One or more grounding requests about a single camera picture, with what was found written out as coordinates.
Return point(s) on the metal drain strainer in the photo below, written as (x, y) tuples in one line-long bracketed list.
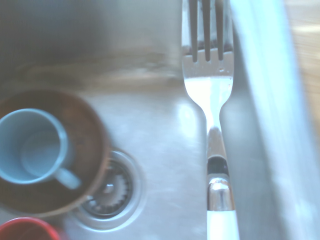
[(112, 192)]

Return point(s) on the red cup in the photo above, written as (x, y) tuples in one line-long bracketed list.
[(25, 230)]

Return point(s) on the stainless steel double sink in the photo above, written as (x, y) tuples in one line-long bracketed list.
[(162, 125)]

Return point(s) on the brown bowl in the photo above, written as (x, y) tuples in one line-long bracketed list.
[(87, 130)]

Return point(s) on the grey ceramic mug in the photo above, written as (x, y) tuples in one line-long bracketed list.
[(30, 150)]

